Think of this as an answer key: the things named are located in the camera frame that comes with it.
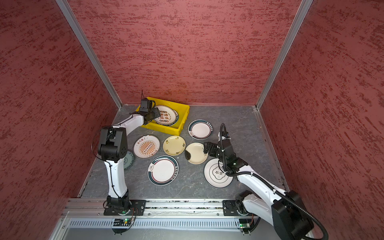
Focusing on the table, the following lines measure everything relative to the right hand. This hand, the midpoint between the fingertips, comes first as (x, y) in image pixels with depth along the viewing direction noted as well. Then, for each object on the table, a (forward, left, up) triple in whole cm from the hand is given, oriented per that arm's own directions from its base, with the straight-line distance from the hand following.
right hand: (208, 147), depth 85 cm
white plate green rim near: (-8, +27, -11) cm, 30 cm away
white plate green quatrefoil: (-13, -3, -11) cm, 17 cm away
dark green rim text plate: (+32, +25, -8) cm, 42 cm away
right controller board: (-36, -16, -12) cm, 41 cm away
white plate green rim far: (+21, +3, -11) cm, 24 cm away
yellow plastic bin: (+34, +16, -5) cm, 38 cm away
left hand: (+29, +35, -2) cm, 45 cm away
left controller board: (-33, +44, -11) cm, 57 cm away
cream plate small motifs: (+9, +22, -12) cm, 26 cm away
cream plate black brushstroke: (+2, +8, -11) cm, 14 cm away
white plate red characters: (+26, +32, -5) cm, 42 cm away
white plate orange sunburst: (+8, +40, -10) cm, 42 cm away
